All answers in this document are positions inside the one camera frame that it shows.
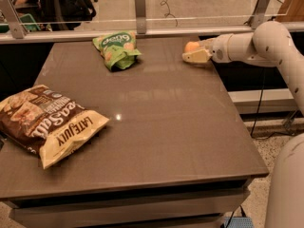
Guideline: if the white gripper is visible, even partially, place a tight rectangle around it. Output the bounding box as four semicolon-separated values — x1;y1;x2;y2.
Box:
182;34;232;64

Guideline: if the orange fruit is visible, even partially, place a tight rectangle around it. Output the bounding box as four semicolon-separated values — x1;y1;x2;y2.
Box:
184;42;200;52

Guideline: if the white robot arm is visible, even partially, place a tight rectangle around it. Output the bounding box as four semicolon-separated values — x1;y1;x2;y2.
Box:
182;21;304;228

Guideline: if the green snack bag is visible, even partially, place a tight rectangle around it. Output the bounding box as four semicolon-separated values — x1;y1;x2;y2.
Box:
92;30;141;71

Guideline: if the brown Late July chip bag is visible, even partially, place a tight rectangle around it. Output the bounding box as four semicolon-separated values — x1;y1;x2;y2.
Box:
0;85;108;169

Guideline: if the grey cabinet drawer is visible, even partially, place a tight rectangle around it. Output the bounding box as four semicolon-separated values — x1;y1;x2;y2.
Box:
9;188;250;228

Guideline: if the blue floor mat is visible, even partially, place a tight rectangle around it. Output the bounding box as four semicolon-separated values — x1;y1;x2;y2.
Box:
224;217;255;228

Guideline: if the green bin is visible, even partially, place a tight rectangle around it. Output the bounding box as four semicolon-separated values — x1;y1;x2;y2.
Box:
0;13;40;33

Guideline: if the glass barrier panel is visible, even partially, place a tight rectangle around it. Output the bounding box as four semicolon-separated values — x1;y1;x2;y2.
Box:
11;0;303;34

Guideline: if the right metal glass bracket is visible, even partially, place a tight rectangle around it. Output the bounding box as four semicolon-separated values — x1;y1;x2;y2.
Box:
248;0;270;29

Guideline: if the metal glass bracket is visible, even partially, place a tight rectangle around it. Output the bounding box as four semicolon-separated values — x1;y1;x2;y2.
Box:
0;0;27;39
248;0;270;29
135;0;146;34

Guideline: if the black power cable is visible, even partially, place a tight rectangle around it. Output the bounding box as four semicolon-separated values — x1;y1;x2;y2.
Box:
250;67;295;141

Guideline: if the middle metal glass bracket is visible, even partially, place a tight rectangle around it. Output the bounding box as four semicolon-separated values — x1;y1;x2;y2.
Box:
135;0;146;34

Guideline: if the left metal glass bracket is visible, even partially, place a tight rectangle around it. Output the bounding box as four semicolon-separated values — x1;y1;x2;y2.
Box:
0;0;27;39

